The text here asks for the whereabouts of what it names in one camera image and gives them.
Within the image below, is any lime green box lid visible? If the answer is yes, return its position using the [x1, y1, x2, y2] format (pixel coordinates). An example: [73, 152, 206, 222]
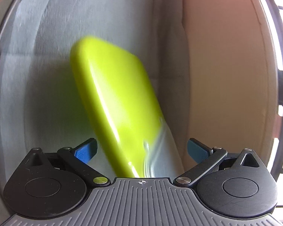
[69, 36, 184, 178]

